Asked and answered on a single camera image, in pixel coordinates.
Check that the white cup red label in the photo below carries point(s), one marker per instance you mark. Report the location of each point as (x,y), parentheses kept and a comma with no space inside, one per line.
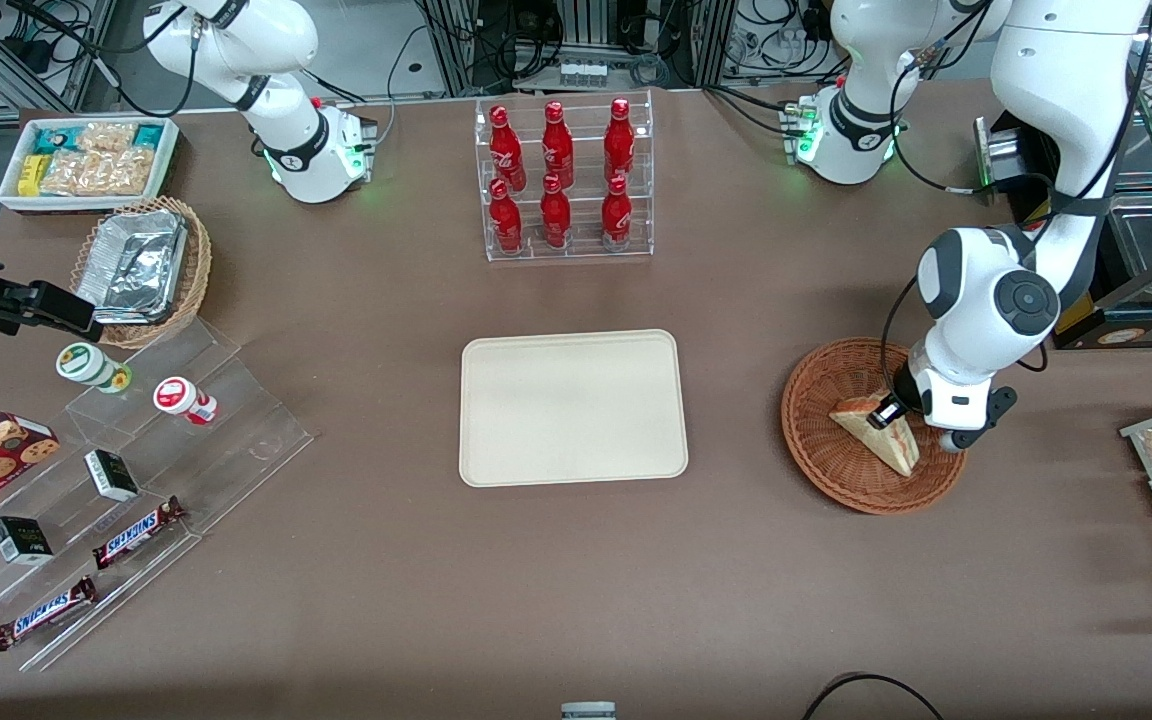
(179,396)

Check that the white connector block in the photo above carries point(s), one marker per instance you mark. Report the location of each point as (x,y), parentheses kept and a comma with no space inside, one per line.
(583,73)

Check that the oval wicker basket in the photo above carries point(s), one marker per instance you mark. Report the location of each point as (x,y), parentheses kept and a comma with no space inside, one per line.
(198,270)

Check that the clear acrylic bottle rack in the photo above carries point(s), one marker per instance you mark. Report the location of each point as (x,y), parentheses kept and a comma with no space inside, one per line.
(581,250)

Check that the grey device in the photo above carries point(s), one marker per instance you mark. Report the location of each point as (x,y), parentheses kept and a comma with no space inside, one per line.
(588,712)

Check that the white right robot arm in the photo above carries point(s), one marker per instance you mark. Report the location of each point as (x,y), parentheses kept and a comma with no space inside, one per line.
(286,120)

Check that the yellow snack pack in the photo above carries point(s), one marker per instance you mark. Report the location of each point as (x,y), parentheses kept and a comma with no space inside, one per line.
(30,175)

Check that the clear cracker bag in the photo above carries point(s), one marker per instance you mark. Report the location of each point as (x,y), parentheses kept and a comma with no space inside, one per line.
(96,172)
(106,138)

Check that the cream plastic tray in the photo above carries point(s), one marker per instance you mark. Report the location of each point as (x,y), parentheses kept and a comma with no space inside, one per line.
(576,410)

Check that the clear acrylic step display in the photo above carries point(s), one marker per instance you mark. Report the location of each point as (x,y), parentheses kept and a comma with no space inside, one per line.
(236,440)

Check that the aluminium foil tray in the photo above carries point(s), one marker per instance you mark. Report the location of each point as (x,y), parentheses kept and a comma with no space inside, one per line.
(136,265)

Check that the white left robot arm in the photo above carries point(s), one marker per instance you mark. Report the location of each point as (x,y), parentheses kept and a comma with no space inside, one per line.
(1066,100)

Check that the aluminium frame post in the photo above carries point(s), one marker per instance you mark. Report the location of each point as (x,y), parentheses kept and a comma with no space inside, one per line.
(711,40)
(456,45)

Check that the teal snack pack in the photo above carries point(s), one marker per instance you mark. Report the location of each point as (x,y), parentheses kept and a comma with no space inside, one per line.
(56,138)
(148,135)

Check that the red cola bottle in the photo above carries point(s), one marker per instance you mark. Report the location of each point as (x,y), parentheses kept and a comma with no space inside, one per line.
(619,140)
(616,215)
(506,150)
(555,215)
(557,145)
(506,220)

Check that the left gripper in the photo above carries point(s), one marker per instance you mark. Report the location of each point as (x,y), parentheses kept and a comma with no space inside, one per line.
(904,389)

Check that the white cup green label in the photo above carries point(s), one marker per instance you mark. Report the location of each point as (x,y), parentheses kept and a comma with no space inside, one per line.
(86,364)

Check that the snickers bar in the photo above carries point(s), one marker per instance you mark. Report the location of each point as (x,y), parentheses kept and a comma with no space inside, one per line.
(44,613)
(136,532)

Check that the black food warmer appliance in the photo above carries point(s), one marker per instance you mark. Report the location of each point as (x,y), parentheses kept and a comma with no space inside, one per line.
(1136,332)

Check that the small black box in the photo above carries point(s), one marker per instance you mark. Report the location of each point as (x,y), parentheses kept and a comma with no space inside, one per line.
(112,475)
(21,540)

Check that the triangle sandwich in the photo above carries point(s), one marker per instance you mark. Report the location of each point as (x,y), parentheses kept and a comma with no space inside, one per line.
(886,445)

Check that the white snack bin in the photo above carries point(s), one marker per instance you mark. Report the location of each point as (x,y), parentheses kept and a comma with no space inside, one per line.
(11,195)

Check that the round brown wicker basket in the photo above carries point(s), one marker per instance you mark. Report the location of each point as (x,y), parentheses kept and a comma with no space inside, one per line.
(836,470)

